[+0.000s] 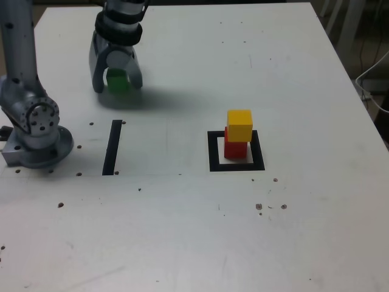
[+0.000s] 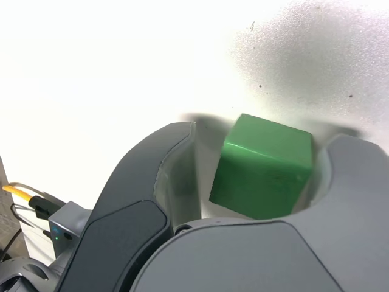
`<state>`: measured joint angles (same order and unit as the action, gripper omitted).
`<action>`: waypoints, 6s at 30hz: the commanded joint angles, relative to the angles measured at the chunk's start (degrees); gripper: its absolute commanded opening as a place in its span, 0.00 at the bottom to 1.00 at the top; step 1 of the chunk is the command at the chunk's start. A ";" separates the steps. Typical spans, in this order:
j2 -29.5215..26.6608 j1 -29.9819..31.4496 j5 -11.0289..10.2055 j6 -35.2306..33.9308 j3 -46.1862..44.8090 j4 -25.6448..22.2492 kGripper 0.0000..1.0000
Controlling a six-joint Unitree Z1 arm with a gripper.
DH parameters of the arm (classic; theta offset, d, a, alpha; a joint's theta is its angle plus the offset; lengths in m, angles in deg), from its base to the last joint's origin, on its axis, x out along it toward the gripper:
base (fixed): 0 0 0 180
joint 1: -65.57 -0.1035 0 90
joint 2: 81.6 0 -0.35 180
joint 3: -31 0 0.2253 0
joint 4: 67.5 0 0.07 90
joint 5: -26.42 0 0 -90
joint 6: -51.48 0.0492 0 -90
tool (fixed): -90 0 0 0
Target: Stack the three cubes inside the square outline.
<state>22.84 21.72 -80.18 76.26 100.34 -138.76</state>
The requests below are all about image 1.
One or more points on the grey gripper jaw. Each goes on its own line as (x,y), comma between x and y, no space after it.
(118,59)
(95,67)

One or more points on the green cube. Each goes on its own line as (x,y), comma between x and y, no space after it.
(117,83)

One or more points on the yellow cube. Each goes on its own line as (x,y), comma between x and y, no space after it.
(240,126)

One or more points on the red cube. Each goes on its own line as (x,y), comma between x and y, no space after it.
(235,150)

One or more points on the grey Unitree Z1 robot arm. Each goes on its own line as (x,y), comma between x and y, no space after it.
(21,45)

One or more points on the black tape square outline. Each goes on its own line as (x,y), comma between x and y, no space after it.
(212,152)

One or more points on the black tape strip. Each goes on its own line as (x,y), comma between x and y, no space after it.
(111,152)

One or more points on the white furniture frame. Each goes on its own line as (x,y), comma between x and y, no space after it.
(349,24)

